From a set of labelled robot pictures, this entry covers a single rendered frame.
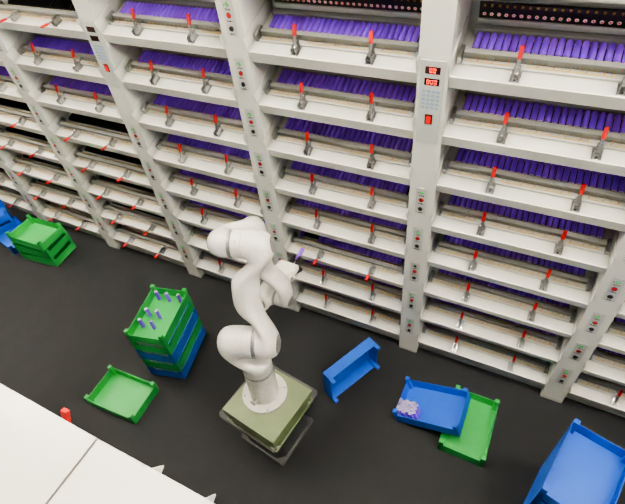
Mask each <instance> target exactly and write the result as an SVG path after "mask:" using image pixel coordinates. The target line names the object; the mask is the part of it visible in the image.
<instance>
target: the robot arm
mask: <svg viewBox="0 0 625 504"><path fill-rule="evenodd" d="M206 243H207V248H208V250H209V252H210V253H211V254H212V255H214V256H217V257H220V258H236V259H246V260H247V264H246V265H245V266H244V267H243V268H242V269H240V270H239V271H238V272H237V273H236V274H235V275H234V277H233V279H232V282H231V289H232V298H233V303H234V306H235V309H236V311H237V312H238V314H239V315H240V316H241V317H242V318H244V319H245V320H246V321H247V322H249V323H250V324H251V325H252V326H246V325H230V326H226V327H224V328H223V329H222V330H221V331H220V333H219V335H218V337H217V347H218V351H219V353H220V354H221V356H222V357H223V358H224V359H225V360H226V361H228V362H229V363H231V364H232V365H234V366H236V367H237V368H239V369H241V370H242V371H243V374H244V377H245V380H246V384H245V386H244V388H243V392H242V397H243V401H244V404H245V405H246V407H247V408H248V409H249V410H251V411H253V412H255V413H258V414H267V413H271V412H273V411H275V410H277V409H278V408H279V407H280V406H281V405H282V404H283V403H284V401H285V399H286V397H287V385H286V383H285V381H284V379H283V378H282V377H281V376H280V375H278V374H276V373H275V371H274V367H273V363H272V358H274V357H276V356H277V355H278V353H279V351H280V349H281V338H280V334H279V332H278V330H277V328H276V327H275V325H274V323H273V322H272V321H271V319H270V318H269V316H268V315H267V313H266V312H265V310H267V309H268V308H269V307H270V306H271V305H276V306H279V307H282V308H288V307H290V306H291V305H292V303H293V290H292V286H291V282H292V281H293V280H294V279H295V278H296V277H297V276H298V274H299V273H300V272H302V271H303V268H301V267H300V266H299V264H300V263H301V256H299V257H298V258H297V259H296V260H295V258H296V255H295V254H294V256H293V257H291V259H288V260H287V261H284V260H280V261H279V262H278V263H277V264H276V266H275V265H274V264H273V261H272V257H273V255H274V253H275V242H274V239H273V237H272V236H271V235H270V234H269V233H268V232H267V229H266V226H265V223H264V222H263V220H262V219H261V218H259V217H257V216H253V215H252V216H248V217H247V218H245V219H243V220H240V221H236V222H231V223H227V224H224V225H221V226H219V227H217V228H215V229H214V230H213V231H212V232H211V233H210V234H209V236H208V238H207V241H206ZM294 262H295V263H294ZM293 263H294V264H293ZM260 279H261V280H263V281H264V283H263V284H262V285H261V286H260Z"/></svg>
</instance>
